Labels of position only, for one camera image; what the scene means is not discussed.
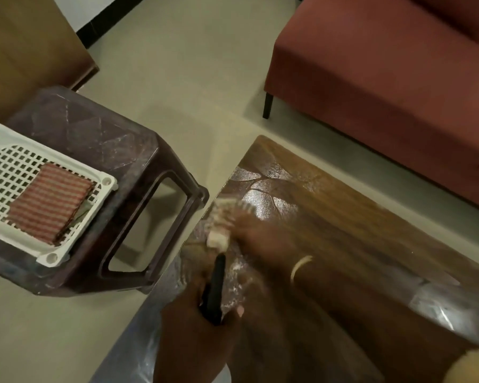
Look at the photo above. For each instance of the person's right hand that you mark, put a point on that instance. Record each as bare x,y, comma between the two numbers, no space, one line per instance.
263,243

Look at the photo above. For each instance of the person's left hand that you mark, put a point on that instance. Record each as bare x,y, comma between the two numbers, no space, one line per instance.
191,335

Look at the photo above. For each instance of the person's right fingers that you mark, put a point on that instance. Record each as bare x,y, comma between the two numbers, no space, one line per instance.
239,231

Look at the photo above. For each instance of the person's left thumb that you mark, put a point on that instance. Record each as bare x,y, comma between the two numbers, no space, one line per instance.
233,321

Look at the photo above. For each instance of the white cleaning cloth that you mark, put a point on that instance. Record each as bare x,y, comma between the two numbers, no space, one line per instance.
218,235

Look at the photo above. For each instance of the person's right forearm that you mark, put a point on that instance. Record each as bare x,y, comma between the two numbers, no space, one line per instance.
375,315

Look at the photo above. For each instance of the gold bangle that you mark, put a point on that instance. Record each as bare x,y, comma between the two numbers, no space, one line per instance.
300,266

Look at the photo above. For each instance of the folded green cloth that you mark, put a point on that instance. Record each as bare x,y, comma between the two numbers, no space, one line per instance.
82,213

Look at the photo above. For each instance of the brown plastic stool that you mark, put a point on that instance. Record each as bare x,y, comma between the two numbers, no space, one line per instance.
103,131

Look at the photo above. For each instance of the red striped folded cloth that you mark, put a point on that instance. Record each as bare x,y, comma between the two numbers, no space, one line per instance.
50,203

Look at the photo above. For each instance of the red-brown fabric sofa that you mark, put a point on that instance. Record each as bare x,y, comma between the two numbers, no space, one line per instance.
383,67

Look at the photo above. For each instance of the white plastic lattice basket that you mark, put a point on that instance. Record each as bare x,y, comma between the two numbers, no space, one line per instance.
8,167

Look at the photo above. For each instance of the yellow sleeve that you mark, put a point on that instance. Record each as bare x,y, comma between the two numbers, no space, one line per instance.
473,366

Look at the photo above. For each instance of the wooden cabinet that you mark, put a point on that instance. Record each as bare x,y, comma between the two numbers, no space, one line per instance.
20,43

